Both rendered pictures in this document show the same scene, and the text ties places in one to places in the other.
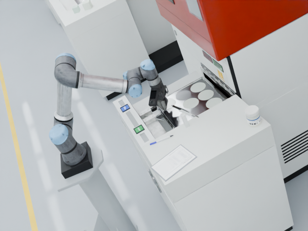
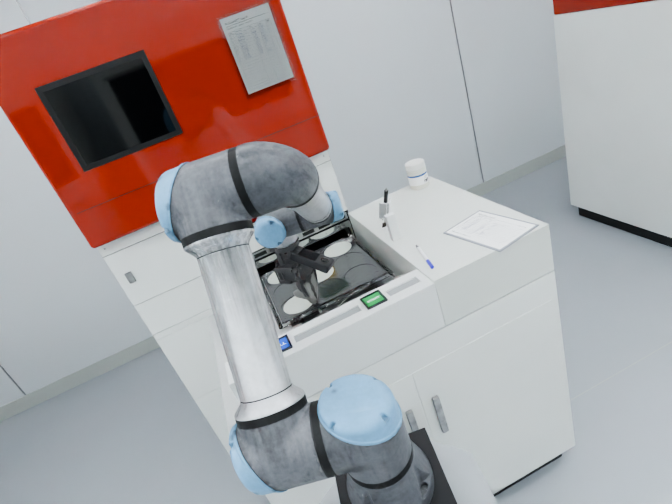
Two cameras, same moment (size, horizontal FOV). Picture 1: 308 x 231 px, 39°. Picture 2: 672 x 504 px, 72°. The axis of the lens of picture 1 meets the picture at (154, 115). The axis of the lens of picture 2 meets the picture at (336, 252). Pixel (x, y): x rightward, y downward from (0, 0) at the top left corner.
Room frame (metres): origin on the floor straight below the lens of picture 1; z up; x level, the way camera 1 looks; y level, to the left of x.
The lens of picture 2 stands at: (2.12, 1.08, 1.61)
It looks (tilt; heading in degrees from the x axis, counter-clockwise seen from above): 26 degrees down; 267
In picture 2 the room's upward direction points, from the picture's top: 20 degrees counter-clockwise
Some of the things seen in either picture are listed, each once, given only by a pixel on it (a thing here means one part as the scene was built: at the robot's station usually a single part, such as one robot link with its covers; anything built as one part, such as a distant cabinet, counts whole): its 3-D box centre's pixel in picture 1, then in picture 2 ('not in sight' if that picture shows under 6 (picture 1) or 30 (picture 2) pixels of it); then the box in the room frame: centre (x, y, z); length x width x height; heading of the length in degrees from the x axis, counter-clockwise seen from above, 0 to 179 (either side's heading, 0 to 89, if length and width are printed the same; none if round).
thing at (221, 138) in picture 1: (206, 145); (436, 237); (1.74, -0.19, 0.89); 0.62 x 0.35 x 0.14; 98
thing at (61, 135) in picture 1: (62, 137); (361, 425); (2.15, 0.56, 1.05); 0.13 x 0.12 x 0.14; 172
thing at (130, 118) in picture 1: (136, 127); (337, 343); (2.15, 0.13, 0.89); 0.55 x 0.09 x 0.14; 8
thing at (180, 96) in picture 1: (190, 103); (319, 274); (2.13, -0.24, 0.90); 0.34 x 0.34 x 0.01; 8
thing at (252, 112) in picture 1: (253, 116); (417, 174); (1.67, -0.47, 1.01); 0.07 x 0.07 x 0.10
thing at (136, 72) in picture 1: (133, 77); (277, 224); (2.18, 0.02, 1.21); 0.11 x 0.11 x 0.08; 82
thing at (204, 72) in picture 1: (218, 86); (299, 254); (2.18, -0.44, 0.89); 0.44 x 0.02 x 0.10; 8
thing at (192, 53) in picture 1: (202, 58); (239, 244); (2.35, -0.43, 1.02); 0.81 x 0.03 x 0.40; 8
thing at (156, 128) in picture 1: (156, 129); not in sight; (2.08, 0.02, 0.87); 0.36 x 0.08 x 0.03; 8
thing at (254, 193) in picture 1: (202, 171); (392, 389); (2.04, -0.14, 0.41); 0.96 x 0.64 x 0.82; 8
